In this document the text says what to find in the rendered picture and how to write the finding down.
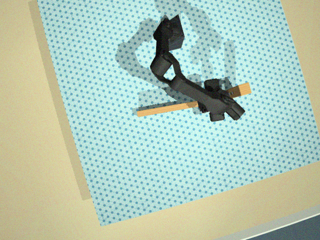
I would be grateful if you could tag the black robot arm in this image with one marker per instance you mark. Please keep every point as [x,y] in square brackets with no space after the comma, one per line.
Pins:
[217,101]

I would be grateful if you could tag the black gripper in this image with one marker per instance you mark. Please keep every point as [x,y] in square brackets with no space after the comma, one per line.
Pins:
[210,85]

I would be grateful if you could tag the long wooden board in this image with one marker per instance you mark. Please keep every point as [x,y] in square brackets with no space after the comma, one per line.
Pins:
[169,108]

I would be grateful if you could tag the wooden post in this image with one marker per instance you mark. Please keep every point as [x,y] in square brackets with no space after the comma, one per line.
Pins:
[239,90]

